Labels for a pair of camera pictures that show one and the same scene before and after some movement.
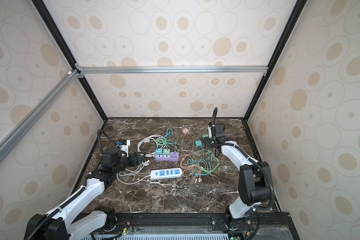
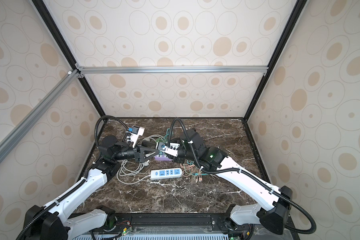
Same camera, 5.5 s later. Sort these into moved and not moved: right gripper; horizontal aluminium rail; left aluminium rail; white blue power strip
Moved: right gripper
Not moved: horizontal aluminium rail; white blue power strip; left aluminium rail
